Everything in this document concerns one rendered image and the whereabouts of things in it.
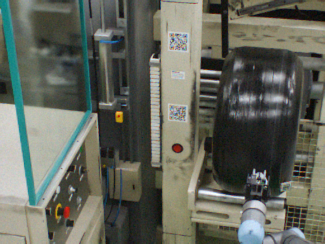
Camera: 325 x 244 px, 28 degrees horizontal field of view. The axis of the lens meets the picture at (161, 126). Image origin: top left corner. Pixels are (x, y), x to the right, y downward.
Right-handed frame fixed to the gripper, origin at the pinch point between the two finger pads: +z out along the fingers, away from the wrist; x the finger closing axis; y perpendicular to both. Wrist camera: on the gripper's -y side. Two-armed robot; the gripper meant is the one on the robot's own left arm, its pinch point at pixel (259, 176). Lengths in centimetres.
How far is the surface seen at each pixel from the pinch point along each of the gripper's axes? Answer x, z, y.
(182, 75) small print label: 31.2, 20.6, 25.7
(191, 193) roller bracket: 25.2, 9.2, -18.3
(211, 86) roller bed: 26, 62, 0
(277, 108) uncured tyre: -3.8, 8.3, 23.3
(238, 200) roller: 7.4, 12.9, -21.7
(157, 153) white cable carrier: 41.0, 21.6, -10.3
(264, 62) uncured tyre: 2.6, 23.9, 32.2
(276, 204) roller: -6.9, 13.1, -21.3
